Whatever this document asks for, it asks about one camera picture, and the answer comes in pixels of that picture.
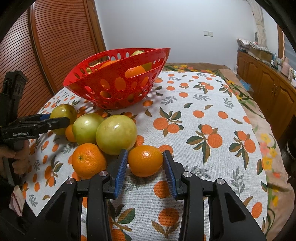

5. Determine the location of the orange tangerine front left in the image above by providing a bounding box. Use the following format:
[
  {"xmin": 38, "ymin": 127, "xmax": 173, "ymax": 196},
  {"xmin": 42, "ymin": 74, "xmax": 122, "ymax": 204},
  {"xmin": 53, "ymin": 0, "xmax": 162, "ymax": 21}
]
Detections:
[{"xmin": 72, "ymin": 143, "xmax": 107, "ymax": 179}]

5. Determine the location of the red perforated fruit basket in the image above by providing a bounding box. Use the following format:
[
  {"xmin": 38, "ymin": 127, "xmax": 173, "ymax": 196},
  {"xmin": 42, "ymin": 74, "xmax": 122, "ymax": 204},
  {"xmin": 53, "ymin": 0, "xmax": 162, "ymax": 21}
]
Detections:
[{"xmin": 63, "ymin": 48, "xmax": 170, "ymax": 109}]

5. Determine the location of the orange-print tablecloth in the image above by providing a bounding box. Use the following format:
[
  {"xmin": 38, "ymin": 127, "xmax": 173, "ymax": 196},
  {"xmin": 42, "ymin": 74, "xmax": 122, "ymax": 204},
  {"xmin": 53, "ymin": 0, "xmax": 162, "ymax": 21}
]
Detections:
[{"xmin": 21, "ymin": 70, "xmax": 269, "ymax": 241}]

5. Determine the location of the person's left hand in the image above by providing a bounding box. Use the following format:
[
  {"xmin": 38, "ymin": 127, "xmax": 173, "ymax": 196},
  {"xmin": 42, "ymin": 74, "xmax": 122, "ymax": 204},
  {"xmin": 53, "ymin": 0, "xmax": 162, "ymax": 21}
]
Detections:
[{"xmin": 0, "ymin": 140, "xmax": 30, "ymax": 178}]

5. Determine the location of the beige curtain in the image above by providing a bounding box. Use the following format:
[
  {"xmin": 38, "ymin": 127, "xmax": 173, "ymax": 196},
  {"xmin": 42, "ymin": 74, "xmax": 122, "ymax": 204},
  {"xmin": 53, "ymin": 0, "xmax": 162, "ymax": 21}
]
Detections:
[{"xmin": 246, "ymin": 0, "xmax": 267, "ymax": 48}]

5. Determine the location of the clutter on sideboard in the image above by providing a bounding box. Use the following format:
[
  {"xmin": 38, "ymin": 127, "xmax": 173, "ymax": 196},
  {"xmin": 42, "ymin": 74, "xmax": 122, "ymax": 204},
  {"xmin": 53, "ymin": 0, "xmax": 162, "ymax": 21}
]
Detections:
[{"xmin": 237, "ymin": 38, "xmax": 291, "ymax": 90}]

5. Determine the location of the wooden sideboard cabinet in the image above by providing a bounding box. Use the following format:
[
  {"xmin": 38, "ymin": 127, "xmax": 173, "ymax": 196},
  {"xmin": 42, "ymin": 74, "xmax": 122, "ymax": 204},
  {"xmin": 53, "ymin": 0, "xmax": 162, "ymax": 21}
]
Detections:
[{"xmin": 237, "ymin": 51, "xmax": 295, "ymax": 141}]

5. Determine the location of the brown louvered wardrobe door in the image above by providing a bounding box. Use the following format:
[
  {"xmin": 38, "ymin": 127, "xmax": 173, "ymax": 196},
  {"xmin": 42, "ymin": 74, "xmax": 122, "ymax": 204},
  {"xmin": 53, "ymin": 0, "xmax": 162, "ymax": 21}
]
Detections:
[{"xmin": 1, "ymin": 0, "xmax": 106, "ymax": 116}]

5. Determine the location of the white wall switch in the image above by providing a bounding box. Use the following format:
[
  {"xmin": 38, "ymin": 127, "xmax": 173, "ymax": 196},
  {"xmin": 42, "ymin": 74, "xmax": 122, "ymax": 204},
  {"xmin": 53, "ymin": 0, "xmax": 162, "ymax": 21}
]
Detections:
[{"xmin": 204, "ymin": 31, "xmax": 213, "ymax": 37}]

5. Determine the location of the small orange behind apples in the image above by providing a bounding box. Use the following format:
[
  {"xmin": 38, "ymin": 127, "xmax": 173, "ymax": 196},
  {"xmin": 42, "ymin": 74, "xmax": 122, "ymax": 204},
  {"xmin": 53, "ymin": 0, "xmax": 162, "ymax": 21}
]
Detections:
[{"xmin": 65, "ymin": 125, "xmax": 76, "ymax": 143}]

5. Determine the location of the orange in basket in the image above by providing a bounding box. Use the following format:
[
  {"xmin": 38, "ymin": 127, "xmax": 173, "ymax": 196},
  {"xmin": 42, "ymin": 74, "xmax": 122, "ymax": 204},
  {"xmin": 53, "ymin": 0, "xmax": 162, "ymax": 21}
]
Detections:
[{"xmin": 125, "ymin": 65, "xmax": 146, "ymax": 78}]

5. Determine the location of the green fruit in basket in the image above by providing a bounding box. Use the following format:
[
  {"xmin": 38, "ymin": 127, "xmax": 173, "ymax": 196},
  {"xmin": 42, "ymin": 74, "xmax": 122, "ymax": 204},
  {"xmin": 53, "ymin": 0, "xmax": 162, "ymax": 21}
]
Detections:
[{"xmin": 132, "ymin": 50, "xmax": 144, "ymax": 56}]

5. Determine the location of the large green apple front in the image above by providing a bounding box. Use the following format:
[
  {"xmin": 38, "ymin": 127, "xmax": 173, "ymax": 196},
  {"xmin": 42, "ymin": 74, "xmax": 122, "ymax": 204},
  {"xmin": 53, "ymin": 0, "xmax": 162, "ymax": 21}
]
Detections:
[{"xmin": 96, "ymin": 115, "xmax": 137, "ymax": 156}]

